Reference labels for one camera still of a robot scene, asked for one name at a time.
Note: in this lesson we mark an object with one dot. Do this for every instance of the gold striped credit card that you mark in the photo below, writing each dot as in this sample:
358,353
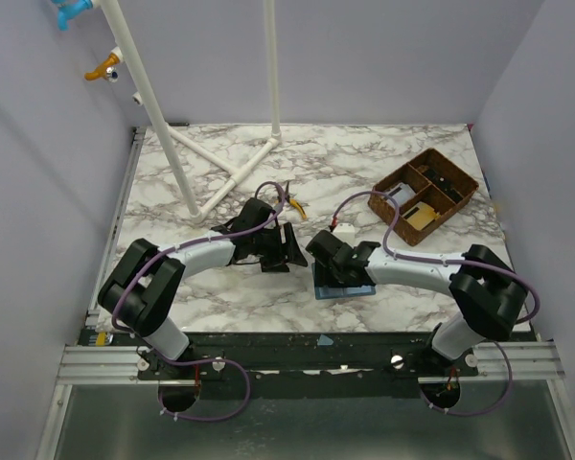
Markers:
418,211

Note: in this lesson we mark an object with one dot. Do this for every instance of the black item in basket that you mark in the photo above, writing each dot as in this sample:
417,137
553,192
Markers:
443,184

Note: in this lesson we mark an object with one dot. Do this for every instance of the gold VIP credit card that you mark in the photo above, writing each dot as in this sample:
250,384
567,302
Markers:
421,224

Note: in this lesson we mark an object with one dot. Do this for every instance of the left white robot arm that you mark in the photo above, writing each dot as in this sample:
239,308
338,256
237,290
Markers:
139,291

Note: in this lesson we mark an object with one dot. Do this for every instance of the aluminium extrusion rail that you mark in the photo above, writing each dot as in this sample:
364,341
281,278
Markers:
100,366

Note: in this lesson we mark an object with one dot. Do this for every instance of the white PVC pipe frame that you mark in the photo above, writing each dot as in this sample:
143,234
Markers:
168,78

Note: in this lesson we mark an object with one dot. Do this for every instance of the brown woven basket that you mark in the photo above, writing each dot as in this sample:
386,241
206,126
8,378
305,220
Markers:
403,188

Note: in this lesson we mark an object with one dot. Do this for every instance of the blue card holder wallet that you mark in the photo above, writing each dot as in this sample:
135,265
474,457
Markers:
345,290

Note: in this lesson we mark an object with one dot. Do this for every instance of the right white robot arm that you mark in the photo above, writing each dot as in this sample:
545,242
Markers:
485,290

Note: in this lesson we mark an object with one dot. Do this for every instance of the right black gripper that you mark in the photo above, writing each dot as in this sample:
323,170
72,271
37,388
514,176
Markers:
327,259

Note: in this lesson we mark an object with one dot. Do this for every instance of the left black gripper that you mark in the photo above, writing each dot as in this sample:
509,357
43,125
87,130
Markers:
287,253

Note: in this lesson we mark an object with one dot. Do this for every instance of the yellow handled pliers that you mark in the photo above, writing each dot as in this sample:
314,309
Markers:
293,203

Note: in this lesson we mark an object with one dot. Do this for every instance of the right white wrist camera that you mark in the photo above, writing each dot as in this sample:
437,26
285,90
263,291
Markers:
345,232

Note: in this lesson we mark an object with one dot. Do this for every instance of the white striped credit card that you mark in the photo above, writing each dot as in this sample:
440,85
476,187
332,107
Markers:
397,191

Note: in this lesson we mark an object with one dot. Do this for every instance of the white packets in basket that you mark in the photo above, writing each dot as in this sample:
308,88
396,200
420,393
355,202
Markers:
400,191

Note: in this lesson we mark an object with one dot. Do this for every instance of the orange brass tap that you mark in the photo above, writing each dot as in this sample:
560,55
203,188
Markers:
107,70

